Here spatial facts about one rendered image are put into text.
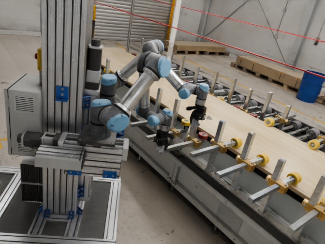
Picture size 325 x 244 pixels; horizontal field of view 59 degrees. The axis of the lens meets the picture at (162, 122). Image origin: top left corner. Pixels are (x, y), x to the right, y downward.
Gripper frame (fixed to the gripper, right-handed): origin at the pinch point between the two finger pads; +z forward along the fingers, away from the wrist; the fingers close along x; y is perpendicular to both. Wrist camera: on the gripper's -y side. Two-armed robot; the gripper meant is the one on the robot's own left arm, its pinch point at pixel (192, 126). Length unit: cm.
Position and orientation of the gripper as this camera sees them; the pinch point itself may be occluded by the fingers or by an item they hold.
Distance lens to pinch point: 223.2
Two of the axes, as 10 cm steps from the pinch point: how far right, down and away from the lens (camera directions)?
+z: -1.7, 8.9, 4.2
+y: 6.0, 4.3, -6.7
